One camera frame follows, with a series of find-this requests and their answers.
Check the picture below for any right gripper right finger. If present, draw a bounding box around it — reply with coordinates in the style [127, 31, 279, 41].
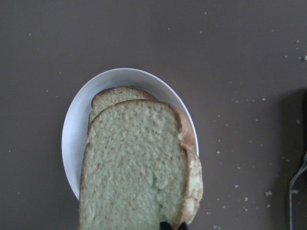
[178, 222, 188, 230]

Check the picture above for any bread slice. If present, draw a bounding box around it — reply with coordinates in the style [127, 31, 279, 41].
[88, 87, 156, 125]
[79, 100, 203, 230]

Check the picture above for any wooden cutting board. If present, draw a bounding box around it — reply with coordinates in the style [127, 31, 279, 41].
[281, 89, 307, 230]

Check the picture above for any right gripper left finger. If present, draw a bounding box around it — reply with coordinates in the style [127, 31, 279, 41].
[159, 222, 171, 230]

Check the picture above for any white plate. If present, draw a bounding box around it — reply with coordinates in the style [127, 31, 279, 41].
[61, 68, 193, 198]

